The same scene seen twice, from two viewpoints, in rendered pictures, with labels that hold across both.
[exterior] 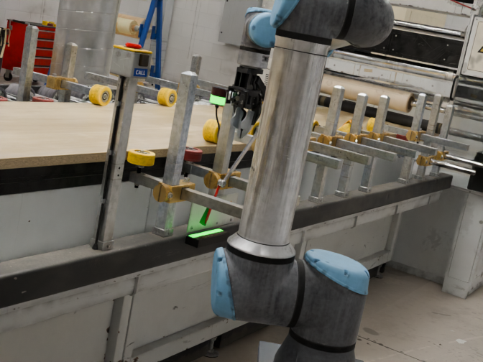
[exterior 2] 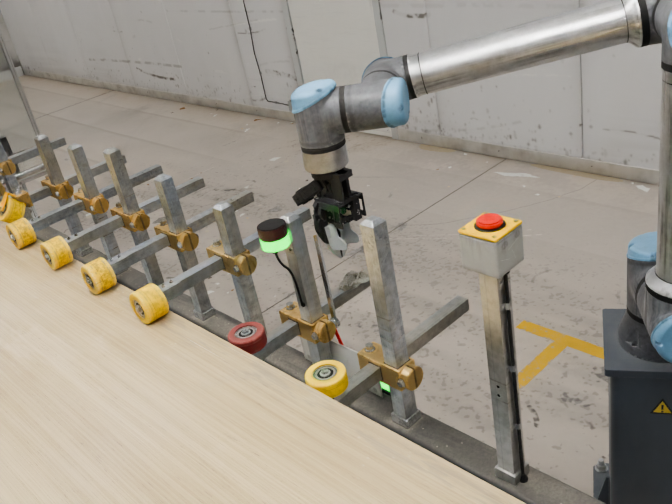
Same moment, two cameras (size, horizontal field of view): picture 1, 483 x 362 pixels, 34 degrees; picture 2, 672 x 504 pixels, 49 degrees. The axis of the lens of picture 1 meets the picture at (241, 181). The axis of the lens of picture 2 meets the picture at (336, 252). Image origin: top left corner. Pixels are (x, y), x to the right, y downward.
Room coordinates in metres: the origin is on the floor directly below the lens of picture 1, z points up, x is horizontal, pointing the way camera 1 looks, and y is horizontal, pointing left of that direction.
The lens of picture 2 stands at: (1.83, 1.33, 1.75)
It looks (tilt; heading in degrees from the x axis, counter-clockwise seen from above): 28 degrees down; 292
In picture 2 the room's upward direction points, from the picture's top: 12 degrees counter-clockwise
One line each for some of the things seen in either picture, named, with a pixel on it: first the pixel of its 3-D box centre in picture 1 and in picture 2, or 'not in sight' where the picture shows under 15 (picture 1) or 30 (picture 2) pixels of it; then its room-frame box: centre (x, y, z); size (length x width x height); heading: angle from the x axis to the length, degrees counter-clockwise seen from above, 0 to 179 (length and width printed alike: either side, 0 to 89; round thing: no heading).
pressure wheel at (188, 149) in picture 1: (187, 164); (251, 351); (2.52, 0.18, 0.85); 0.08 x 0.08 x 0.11
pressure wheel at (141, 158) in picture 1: (139, 169); (330, 394); (2.31, 0.31, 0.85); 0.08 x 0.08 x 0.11
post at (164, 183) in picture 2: not in sight; (187, 257); (2.85, -0.18, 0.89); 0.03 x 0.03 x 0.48; 60
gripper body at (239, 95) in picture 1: (246, 87); (335, 195); (2.32, 0.04, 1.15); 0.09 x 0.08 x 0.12; 150
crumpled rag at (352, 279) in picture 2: not in sight; (351, 277); (2.37, -0.09, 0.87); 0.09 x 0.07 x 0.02; 60
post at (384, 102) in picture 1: (374, 148); (65, 202); (3.50, -0.55, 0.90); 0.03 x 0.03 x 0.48; 60
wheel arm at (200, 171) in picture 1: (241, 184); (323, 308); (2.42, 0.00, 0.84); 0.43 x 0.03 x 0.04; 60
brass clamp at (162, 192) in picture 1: (173, 191); (390, 367); (2.22, 0.18, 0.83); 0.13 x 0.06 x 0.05; 150
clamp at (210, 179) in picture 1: (221, 179); (306, 323); (2.44, 0.06, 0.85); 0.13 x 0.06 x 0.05; 150
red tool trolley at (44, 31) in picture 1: (34, 53); not in sight; (10.56, 3.03, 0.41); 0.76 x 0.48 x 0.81; 157
